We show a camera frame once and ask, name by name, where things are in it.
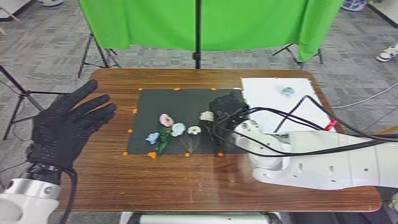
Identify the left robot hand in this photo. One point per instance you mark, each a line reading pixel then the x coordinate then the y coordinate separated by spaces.
pixel 63 126

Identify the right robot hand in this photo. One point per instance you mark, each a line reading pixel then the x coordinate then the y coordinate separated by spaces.
pixel 228 104

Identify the white flower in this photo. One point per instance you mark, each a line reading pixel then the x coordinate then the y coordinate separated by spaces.
pixel 194 130
pixel 206 116

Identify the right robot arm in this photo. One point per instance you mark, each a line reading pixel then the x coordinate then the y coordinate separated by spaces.
pixel 320 160

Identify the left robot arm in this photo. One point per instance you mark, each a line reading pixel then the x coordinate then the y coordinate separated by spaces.
pixel 27 200

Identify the dark mat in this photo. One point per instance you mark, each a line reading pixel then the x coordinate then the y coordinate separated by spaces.
pixel 178 103

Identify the white sheet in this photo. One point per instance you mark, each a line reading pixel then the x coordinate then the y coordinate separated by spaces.
pixel 278 103

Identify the blue flower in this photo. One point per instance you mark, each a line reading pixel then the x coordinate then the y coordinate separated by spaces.
pixel 153 138
pixel 178 129
pixel 288 91

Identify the pink flower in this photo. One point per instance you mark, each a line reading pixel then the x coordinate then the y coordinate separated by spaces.
pixel 166 120

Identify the black tripod stand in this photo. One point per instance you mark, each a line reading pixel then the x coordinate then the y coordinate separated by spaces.
pixel 98 55
pixel 295 53
pixel 20 93

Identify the black stand pole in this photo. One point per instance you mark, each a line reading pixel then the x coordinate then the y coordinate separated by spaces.
pixel 198 33

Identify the blue and white vase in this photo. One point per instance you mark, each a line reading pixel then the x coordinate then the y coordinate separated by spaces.
pixel 50 2
pixel 354 4

